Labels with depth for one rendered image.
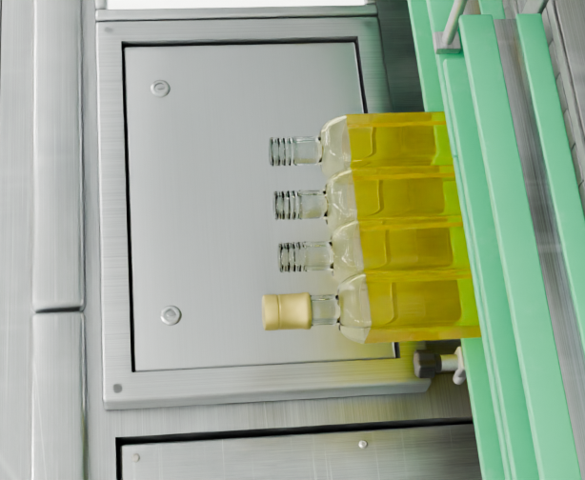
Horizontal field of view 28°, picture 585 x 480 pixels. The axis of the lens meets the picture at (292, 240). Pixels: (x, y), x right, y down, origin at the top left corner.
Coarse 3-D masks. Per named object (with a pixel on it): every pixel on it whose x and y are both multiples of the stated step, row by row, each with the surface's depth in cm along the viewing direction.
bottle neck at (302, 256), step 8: (280, 248) 115; (288, 248) 115; (296, 248) 115; (304, 248) 115; (312, 248) 115; (320, 248) 115; (328, 248) 115; (280, 256) 114; (288, 256) 115; (296, 256) 115; (304, 256) 115; (312, 256) 115; (320, 256) 115; (328, 256) 115; (280, 264) 115; (288, 264) 115; (296, 264) 115; (304, 264) 115; (312, 264) 115; (320, 264) 115; (328, 264) 115
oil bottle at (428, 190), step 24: (360, 168) 118; (384, 168) 118; (408, 168) 118; (432, 168) 119; (336, 192) 117; (360, 192) 117; (384, 192) 117; (408, 192) 117; (432, 192) 117; (456, 192) 118; (336, 216) 117; (360, 216) 116; (384, 216) 116
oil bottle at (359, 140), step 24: (336, 120) 120; (360, 120) 120; (384, 120) 120; (408, 120) 120; (432, 120) 120; (336, 144) 118; (360, 144) 118; (384, 144) 119; (408, 144) 119; (432, 144) 119; (336, 168) 119
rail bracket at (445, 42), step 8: (456, 0) 116; (464, 0) 115; (456, 8) 117; (464, 8) 117; (456, 16) 118; (448, 24) 119; (456, 24) 119; (440, 32) 123; (448, 32) 120; (456, 32) 123; (440, 40) 122; (448, 40) 121; (456, 40) 122; (440, 48) 122; (448, 48) 122; (456, 48) 122
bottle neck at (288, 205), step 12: (276, 192) 118; (288, 192) 118; (300, 192) 118; (312, 192) 118; (276, 204) 117; (288, 204) 117; (300, 204) 117; (312, 204) 117; (276, 216) 118; (288, 216) 118; (300, 216) 118; (312, 216) 118
